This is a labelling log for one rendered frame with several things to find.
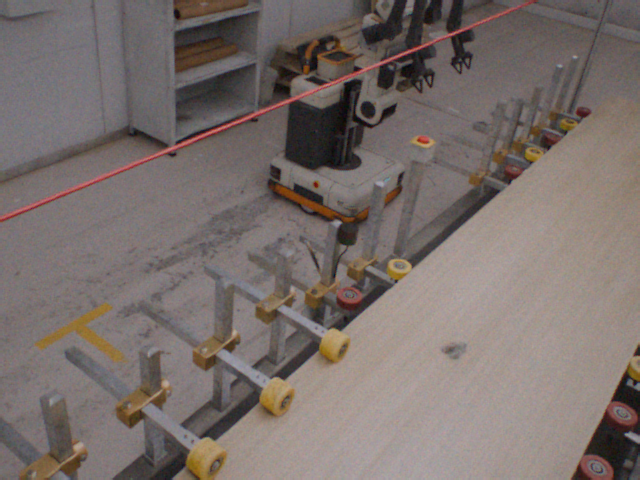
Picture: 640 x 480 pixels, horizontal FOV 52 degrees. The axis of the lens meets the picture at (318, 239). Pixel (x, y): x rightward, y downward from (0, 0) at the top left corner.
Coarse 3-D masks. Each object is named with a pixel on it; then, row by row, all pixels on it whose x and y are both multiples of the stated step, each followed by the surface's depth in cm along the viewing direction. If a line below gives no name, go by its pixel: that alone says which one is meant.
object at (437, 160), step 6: (432, 156) 314; (438, 156) 314; (438, 162) 313; (444, 162) 311; (450, 162) 311; (450, 168) 310; (456, 168) 308; (462, 168) 307; (462, 174) 308; (468, 174) 306; (486, 180) 301; (492, 180) 300; (492, 186) 301; (498, 186) 299; (504, 186) 297
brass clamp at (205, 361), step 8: (200, 344) 173; (208, 344) 174; (216, 344) 174; (224, 344) 174; (232, 344) 177; (208, 352) 171; (216, 352) 172; (200, 360) 171; (208, 360) 171; (208, 368) 172
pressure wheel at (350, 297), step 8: (344, 288) 209; (352, 288) 210; (336, 296) 207; (344, 296) 206; (352, 296) 207; (360, 296) 207; (344, 304) 205; (352, 304) 204; (360, 304) 207; (344, 320) 213
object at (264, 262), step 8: (248, 256) 228; (256, 256) 226; (264, 256) 227; (256, 264) 227; (264, 264) 224; (272, 264) 223; (272, 272) 223; (296, 280) 218; (304, 280) 218; (304, 288) 217; (328, 296) 213; (328, 304) 213; (336, 304) 210; (344, 312) 210; (352, 312) 210
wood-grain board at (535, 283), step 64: (576, 128) 340; (512, 192) 275; (576, 192) 281; (448, 256) 231; (512, 256) 236; (576, 256) 240; (384, 320) 200; (448, 320) 203; (512, 320) 206; (576, 320) 210; (320, 384) 176; (384, 384) 178; (448, 384) 181; (512, 384) 183; (576, 384) 186; (256, 448) 157; (320, 448) 159; (384, 448) 161; (448, 448) 163; (512, 448) 165; (576, 448) 167
